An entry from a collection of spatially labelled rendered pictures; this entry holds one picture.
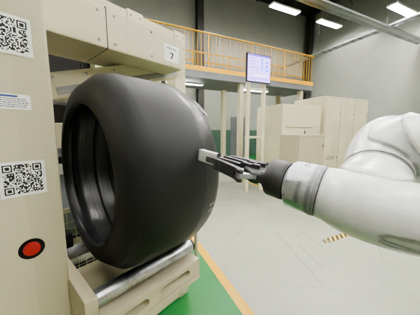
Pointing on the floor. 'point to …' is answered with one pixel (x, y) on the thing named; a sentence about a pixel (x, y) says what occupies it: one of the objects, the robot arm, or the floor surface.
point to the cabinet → (302, 148)
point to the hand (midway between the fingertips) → (210, 157)
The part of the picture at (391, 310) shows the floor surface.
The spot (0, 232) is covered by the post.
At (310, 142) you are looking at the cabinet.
